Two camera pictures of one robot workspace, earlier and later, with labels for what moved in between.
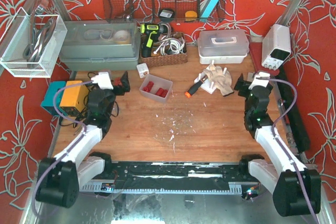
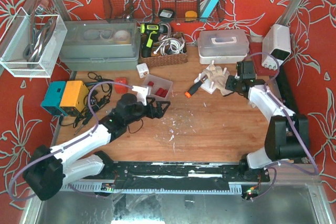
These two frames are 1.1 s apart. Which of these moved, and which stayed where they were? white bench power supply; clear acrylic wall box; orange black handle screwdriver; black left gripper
Moved: black left gripper
Stayed: white bench power supply; clear acrylic wall box; orange black handle screwdriver
